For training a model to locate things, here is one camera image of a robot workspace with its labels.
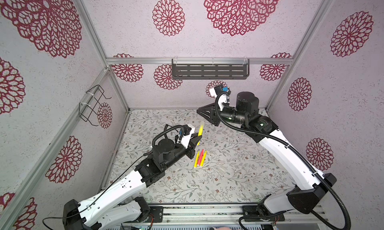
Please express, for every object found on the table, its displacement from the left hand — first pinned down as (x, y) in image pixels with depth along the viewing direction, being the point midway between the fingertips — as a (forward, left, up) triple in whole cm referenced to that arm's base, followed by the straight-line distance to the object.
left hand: (198, 137), depth 66 cm
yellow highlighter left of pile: (+4, 0, -31) cm, 31 cm away
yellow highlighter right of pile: (+4, -4, -30) cm, 31 cm away
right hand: (+6, 0, +13) cm, 14 cm away
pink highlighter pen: (+6, -3, -31) cm, 31 cm away
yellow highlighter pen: (-1, -1, +4) cm, 4 cm away
